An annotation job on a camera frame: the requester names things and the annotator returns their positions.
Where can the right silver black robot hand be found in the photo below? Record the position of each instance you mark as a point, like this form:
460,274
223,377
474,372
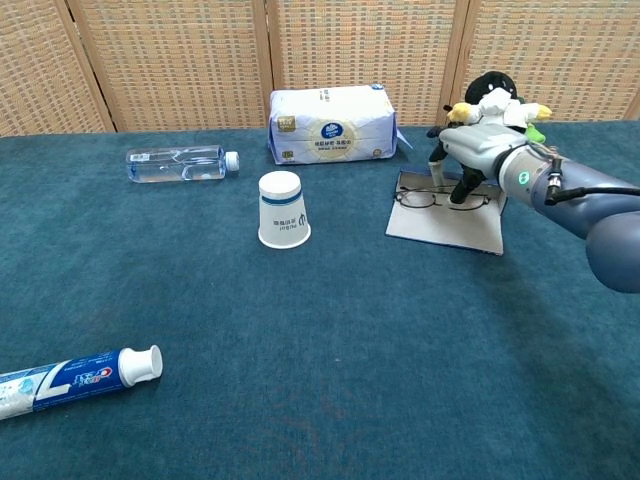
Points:
482,147

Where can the black eyeglasses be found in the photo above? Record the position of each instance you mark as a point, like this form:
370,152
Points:
417,199

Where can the blue white box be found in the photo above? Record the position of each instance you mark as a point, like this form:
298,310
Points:
440,225

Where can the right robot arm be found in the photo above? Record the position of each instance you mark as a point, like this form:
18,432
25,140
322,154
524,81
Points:
590,215

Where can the white paper cup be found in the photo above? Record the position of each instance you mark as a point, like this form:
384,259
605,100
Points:
282,215

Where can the black white penguin plush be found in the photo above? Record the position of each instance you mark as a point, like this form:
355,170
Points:
495,102

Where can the green black toy cushion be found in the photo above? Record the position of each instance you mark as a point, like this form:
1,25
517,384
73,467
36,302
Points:
534,132

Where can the woven bamboo screen panel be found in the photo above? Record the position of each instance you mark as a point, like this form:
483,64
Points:
40,70
175,65
565,55
636,107
365,45

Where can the white tissue pack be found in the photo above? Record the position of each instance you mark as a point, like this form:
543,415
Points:
330,127

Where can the blue carpet table cover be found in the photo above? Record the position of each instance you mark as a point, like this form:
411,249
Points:
300,325

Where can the clear plastic water bottle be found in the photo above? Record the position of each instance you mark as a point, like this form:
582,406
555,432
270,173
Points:
172,165

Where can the blue white toothpaste tube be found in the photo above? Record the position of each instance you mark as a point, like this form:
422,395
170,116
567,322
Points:
65,382

